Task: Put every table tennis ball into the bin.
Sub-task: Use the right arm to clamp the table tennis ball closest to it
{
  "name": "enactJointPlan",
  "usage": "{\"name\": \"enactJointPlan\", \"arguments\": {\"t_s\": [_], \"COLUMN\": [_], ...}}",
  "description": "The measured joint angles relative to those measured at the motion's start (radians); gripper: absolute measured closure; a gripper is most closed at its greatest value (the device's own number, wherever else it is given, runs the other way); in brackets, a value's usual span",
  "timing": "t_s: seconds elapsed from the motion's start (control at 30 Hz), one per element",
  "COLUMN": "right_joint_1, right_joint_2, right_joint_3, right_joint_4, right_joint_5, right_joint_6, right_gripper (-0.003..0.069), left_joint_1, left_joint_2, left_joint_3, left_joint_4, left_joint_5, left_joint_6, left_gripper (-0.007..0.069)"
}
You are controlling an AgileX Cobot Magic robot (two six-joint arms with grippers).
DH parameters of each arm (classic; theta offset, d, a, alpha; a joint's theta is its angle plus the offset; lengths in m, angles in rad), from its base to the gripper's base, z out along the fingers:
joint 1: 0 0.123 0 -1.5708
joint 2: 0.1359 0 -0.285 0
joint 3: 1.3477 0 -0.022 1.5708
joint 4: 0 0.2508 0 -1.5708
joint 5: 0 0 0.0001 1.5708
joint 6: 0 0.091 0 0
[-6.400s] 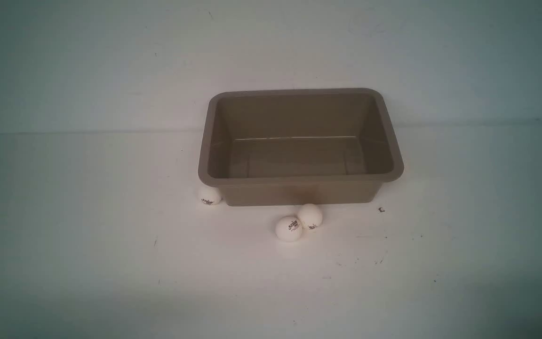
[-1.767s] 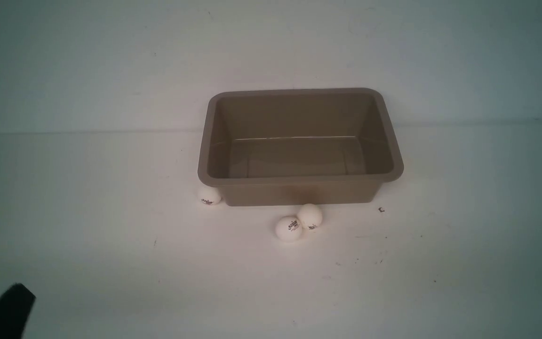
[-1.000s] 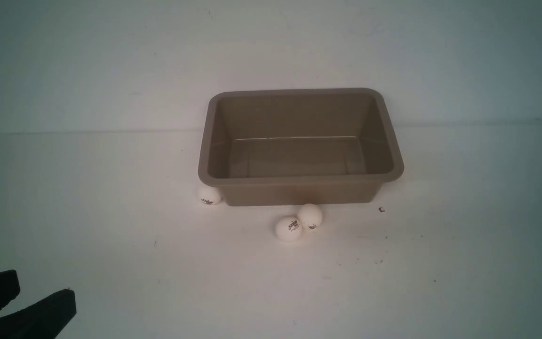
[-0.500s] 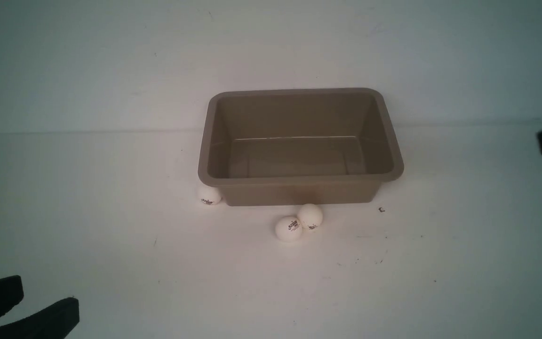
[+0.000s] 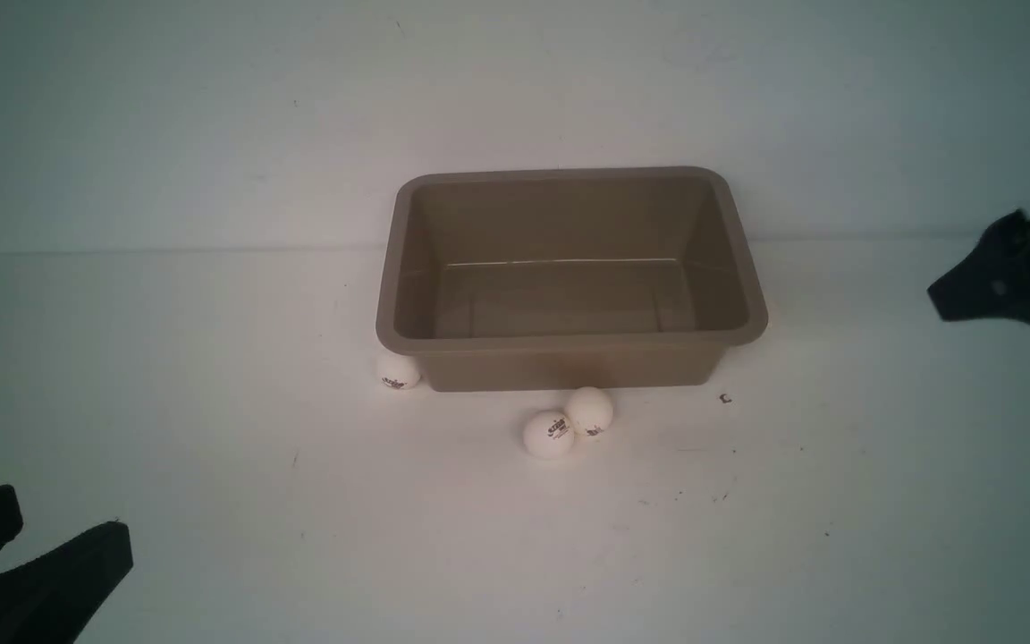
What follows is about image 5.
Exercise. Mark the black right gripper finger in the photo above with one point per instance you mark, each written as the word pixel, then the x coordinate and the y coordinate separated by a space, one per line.
pixel 993 281

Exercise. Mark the tan plastic rectangular bin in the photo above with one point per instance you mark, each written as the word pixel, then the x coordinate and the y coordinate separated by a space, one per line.
pixel 559 279

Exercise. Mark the white ball with logo front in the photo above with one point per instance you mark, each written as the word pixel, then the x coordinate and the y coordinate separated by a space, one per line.
pixel 548 435

